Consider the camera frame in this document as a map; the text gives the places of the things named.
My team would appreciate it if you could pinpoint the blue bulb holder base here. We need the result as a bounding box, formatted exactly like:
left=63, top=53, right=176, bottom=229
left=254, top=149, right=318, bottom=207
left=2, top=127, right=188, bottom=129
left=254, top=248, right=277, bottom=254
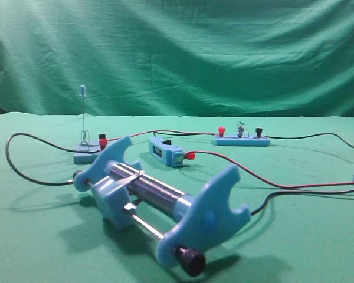
left=213, top=127, right=270, bottom=147

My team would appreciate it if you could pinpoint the small glass light bulb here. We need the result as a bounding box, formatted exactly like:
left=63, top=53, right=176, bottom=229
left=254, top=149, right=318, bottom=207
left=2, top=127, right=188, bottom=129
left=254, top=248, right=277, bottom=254
left=237, top=121, right=245, bottom=138

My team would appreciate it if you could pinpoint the blue battery holder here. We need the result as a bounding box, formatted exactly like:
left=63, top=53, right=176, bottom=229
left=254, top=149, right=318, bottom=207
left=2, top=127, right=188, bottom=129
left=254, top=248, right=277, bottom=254
left=148, top=137, right=195, bottom=167

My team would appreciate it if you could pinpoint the blue sliding rheostat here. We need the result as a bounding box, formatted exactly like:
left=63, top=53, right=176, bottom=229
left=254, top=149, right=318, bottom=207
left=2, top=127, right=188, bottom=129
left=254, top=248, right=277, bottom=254
left=73, top=136, right=251, bottom=277

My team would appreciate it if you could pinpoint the green backdrop cloth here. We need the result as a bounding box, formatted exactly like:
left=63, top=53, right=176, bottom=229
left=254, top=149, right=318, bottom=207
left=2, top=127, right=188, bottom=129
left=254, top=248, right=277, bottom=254
left=0, top=1, right=354, bottom=117

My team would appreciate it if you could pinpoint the green table cloth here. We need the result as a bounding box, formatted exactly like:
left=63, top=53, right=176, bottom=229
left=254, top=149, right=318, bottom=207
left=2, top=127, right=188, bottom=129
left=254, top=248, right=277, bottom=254
left=0, top=113, right=354, bottom=282

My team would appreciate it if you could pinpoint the long red wire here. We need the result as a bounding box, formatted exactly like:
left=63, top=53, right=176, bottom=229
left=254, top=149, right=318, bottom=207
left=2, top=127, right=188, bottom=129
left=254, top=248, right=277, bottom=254
left=194, top=150, right=354, bottom=189

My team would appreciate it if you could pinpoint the red wire switch to bulb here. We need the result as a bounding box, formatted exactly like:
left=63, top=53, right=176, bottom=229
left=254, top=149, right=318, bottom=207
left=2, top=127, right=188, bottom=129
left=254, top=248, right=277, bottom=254
left=107, top=130, right=219, bottom=143

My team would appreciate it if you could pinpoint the black wire to rheostat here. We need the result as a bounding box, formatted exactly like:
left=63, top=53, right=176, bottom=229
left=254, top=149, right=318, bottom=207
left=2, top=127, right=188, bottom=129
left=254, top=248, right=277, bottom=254
left=250, top=186, right=354, bottom=216

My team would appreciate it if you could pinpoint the black wire right side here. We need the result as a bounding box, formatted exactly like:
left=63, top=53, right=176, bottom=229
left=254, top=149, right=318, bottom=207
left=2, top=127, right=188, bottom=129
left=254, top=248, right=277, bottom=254
left=265, top=132, right=354, bottom=154

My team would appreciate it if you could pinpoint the black wire left loop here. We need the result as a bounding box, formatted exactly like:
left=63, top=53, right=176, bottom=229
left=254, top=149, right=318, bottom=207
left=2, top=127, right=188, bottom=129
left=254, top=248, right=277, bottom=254
left=5, top=133, right=103, bottom=186

